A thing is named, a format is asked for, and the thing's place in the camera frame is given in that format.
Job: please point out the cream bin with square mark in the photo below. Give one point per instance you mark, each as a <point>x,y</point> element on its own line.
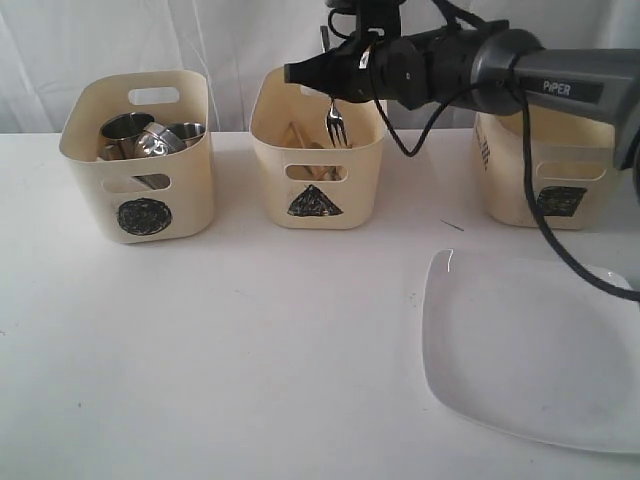
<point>572,170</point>

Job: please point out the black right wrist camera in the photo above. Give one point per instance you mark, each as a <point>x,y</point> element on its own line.
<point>370,15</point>

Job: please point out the steel table knife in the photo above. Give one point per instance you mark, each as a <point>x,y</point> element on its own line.
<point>325,173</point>

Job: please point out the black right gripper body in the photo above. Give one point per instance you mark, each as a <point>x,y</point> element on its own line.
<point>349,71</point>

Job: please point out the steel cup without visible handle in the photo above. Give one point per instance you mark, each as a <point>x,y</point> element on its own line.
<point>118,136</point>

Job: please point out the small steel fork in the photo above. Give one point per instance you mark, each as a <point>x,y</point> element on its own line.
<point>334,121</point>

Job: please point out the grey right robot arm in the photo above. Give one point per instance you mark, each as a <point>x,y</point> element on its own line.
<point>487,70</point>

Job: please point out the steel bowl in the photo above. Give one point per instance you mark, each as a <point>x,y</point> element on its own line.
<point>156,140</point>

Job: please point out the white square plate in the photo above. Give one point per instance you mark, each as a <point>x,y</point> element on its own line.
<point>527,348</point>

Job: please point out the white backdrop curtain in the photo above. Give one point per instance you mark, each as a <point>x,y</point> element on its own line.
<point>52,50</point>

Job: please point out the steel cup with wire handle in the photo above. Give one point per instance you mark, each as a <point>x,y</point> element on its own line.
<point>189,132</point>

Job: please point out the cream bin with circle mark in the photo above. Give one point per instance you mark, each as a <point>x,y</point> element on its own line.
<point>148,199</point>

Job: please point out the cream bin with triangle mark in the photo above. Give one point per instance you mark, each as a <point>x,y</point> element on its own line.
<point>307,182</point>

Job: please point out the small dark needle on table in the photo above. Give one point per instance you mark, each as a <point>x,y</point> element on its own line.
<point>458,228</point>

